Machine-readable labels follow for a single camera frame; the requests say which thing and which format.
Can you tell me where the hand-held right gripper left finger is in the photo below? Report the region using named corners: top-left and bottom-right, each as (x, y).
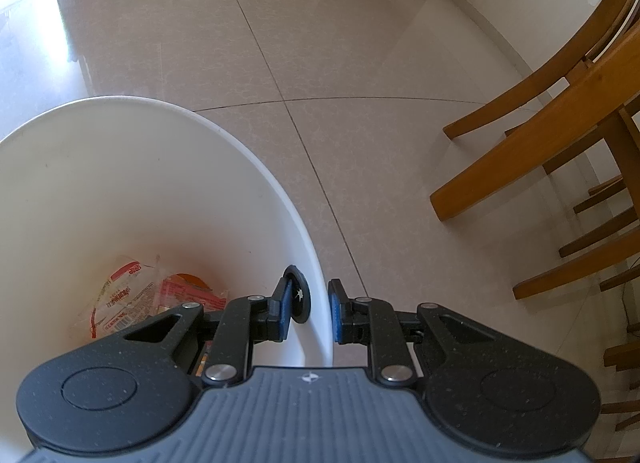
top-left (123, 276), bottom-right (297, 389)

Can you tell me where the large wooden chair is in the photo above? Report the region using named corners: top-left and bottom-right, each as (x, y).
top-left (431, 0), bottom-right (640, 222)

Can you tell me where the clear red-printed plastic wrapper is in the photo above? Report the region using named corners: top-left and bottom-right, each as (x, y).
top-left (70, 254), bottom-right (163, 341)

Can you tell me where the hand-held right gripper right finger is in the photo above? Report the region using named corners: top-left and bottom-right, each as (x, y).
top-left (327, 279), bottom-right (498, 387)

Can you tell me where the red snack wrapper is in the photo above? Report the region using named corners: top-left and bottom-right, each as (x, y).
top-left (157, 274), bottom-right (229, 316)

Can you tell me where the orange round sticker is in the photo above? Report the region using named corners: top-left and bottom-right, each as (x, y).
top-left (175, 273), bottom-right (211, 292)

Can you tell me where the white plastic bucket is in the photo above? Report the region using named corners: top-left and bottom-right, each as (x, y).
top-left (0, 97), bottom-right (335, 463)

